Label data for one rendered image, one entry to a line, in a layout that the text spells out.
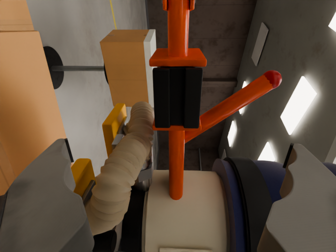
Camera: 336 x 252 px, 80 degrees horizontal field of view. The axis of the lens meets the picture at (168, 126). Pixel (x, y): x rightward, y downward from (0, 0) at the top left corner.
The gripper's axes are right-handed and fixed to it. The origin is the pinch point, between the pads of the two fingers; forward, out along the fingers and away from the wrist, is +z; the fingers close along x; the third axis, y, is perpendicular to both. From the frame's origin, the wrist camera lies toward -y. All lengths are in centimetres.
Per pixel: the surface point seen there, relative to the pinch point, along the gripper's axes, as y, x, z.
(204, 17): -2, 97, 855
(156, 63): -2.4, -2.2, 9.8
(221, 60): 164, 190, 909
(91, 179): 11.9, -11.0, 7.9
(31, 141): 15.6, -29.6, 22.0
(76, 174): 9.4, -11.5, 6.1
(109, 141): 12.9, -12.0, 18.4
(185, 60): -2.7, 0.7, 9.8
